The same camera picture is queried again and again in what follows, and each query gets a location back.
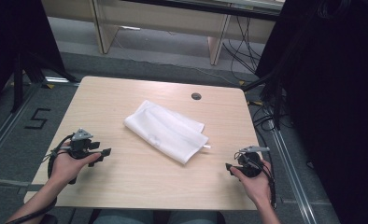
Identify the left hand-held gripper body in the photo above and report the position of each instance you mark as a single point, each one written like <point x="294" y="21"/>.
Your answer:
<point x="79" y="146"/>

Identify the metal floor rail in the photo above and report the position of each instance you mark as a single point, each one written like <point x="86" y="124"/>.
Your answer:
<point x="292" y="174"/>
<point x="11" y="121"/>

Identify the person's right hand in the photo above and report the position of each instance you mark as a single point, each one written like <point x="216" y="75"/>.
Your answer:
<point x="258" y="186"/>

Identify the gray floor strip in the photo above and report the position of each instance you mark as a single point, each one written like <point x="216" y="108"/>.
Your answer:
<point x="7" y="183"/>

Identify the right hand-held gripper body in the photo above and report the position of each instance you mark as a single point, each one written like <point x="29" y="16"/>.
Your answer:
<point x="250" y="161"/>

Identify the person's left hand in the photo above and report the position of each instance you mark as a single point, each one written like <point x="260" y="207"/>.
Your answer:
<point x="63" y="168"/>

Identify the white towel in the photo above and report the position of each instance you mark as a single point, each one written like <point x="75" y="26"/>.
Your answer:
<point x="165" y="130"/>

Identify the black curtain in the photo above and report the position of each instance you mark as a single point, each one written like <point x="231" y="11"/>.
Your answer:
<point x="334" y="93"/>
<point x="14" y="37"/>

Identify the light wooden desk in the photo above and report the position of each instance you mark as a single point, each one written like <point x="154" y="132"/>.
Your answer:
<point x="160" y="15"/>

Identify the round black table grommet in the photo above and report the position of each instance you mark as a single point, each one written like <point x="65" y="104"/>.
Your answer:
<point x="196" y="96"/>

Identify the black metal stand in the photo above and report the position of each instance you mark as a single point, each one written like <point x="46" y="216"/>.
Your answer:
<point x="277" y="99"/>
<point x="17" y="84"/>

